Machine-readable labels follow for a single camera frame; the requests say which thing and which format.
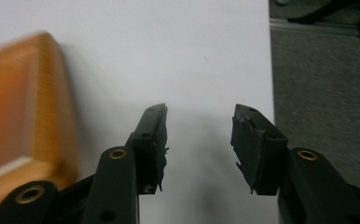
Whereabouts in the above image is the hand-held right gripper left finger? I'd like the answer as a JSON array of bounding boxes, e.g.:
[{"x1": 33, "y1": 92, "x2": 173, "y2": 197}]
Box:
[{"x1": 125, "y1": 103, "x2": 169, "y2": 195}]

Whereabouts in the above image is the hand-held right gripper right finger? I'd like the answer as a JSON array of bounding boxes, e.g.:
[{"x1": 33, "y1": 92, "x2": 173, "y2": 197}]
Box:
[{"x1": 229, "y1": 104, "x2": 289, "y2": 196}]

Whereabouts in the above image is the wooden picture frame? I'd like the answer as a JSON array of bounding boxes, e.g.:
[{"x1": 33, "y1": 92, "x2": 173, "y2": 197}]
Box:
[{"x1": 0, "y1": 31, "x2": 81, "y2": 216}]

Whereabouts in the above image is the metal floor strip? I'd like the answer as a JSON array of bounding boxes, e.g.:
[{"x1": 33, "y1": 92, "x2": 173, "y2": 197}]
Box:
[{"x1": 270, "y1": 18, "x2": 360, "y2": 35}]

